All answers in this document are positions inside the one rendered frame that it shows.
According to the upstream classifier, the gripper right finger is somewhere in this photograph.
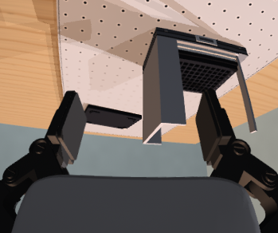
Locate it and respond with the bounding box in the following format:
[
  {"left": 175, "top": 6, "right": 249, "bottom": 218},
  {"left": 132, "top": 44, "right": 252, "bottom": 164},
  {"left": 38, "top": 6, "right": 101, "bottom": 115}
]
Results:
[{"left": 195, "top": 89, "right": 278, "bottom": 233}]

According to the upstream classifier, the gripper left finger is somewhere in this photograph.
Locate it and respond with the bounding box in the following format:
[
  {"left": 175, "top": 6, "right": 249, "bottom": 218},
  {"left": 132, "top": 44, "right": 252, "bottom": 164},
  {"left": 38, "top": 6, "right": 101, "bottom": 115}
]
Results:
[{"left": 0, "top": 90, "right": 87, "bottom": 233}]

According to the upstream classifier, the black well plate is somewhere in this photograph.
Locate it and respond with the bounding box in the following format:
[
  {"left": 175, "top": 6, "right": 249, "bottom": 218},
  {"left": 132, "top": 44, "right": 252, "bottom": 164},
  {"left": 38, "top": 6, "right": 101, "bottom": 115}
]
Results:
[{"left": 178, "top": 49, "right": 238, "bottom": 93}]

